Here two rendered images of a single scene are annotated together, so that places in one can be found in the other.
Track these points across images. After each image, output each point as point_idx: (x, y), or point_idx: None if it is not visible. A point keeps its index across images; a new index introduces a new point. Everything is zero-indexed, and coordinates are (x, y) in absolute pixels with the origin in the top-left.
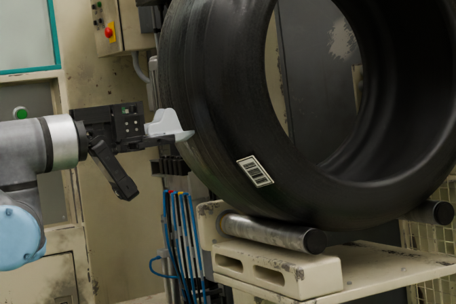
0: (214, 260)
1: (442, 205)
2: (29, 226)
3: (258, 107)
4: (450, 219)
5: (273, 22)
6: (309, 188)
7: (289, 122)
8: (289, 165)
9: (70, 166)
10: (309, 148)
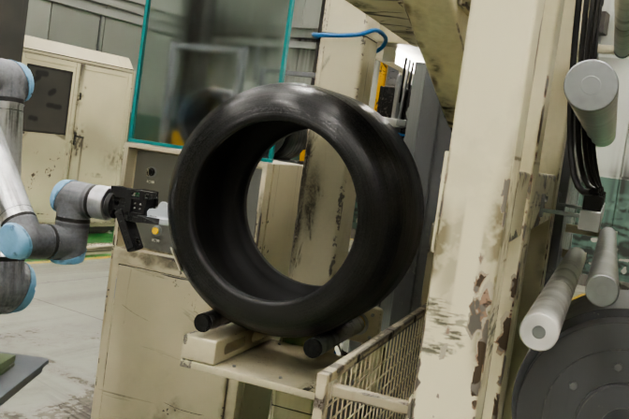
0: None
1: (310, 341)
2: (18, 238)
3: (182, 217)
4: (314, 354)
5: (343, 165)
6: (203, 283)
7: (416, 253)
8: (193, 262)
9: (99, 218)
10: None
